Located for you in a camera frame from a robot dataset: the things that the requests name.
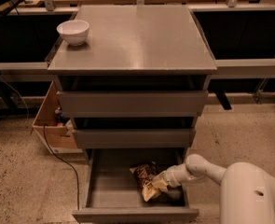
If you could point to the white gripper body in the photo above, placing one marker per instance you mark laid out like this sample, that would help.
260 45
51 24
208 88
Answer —
171 177

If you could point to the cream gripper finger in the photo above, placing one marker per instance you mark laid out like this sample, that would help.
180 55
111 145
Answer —
158 182

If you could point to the brown chip bag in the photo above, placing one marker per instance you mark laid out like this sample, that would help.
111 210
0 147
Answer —
143 175

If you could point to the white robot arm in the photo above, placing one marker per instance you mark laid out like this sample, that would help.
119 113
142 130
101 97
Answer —
247 192

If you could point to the grey open bottom drawer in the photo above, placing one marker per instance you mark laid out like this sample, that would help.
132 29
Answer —
113 196

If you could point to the grey middle drawer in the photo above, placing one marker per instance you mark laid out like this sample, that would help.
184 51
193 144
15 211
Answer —
139 138

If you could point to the grey drawer cabinet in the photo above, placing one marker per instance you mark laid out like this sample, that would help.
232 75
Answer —
135 48

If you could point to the grey top drawer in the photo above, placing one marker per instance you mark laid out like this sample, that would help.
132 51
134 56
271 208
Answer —
136 104

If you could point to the cardboard box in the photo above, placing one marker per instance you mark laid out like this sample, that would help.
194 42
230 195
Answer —
53 133

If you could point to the white bowl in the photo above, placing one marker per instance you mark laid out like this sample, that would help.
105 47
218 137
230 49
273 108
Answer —
74 32

